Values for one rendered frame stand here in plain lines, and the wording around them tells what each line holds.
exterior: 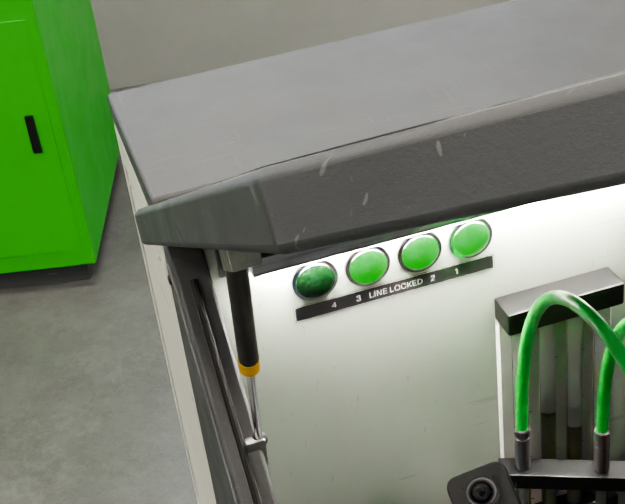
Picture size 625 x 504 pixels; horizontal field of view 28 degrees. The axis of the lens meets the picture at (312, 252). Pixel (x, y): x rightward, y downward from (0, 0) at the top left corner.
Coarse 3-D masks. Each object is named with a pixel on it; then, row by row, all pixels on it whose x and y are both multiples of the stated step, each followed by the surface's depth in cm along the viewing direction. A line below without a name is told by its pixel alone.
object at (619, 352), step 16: (544, 304) 125; (560, 304) 121; (576, 304) 117; (528, 320) 130; (592, 320) 115; (528, 336) 133; (608, 336) 113; (528, 352) 135; (624, 352) 111; (528, 368) 137; (624, 368) 110; (528, 432) 143
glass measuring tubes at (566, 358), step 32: (544, 288) 143; (576, 288) 143; (608, 288) 142; (512, 320) 140; (544, 320) 142; (576, 320) 144; (608, 320) 146; (512, 352) 145; (544, 352) 145; (576, 352) 147; (512, 384) 148; (544, 384) 148; (576, 384) 149; (512, 416) 152; (544, 416) 151; (576, 416) 152; (512, 448) 154; (544, 448) 154; (576, 448) 155
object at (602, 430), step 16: (624, 320) 127; (624, 336) 130; (608, 352) 133; (608, 368) 135; (608, 384) 137; (608, 400) 138; (608, 416) 140; (608, 432) 141; (608, 448) 142; (608, 464) 144
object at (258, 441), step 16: (240, 272) 95; (240, 288) 97; (240, 304) 99; (240, 320) 101; (240, 336) 104; (240, 352) 106; (256, 352) 107; (240, 368) 109; (256, 368) 109; (256, 384) 113; (256, 400) 116; (256, 416) 118; (256, 432) 122; (256, 448) 123
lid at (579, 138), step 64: (448, 128) 46; (512, 128) 44; (576, 128) 43; (192, 192) 77; (256, 192) 52; (320, 192) 49; (384, 192) 48; (448, 192) 46; (512, 192) 44; (576, 192) 43; (256, 256) 88
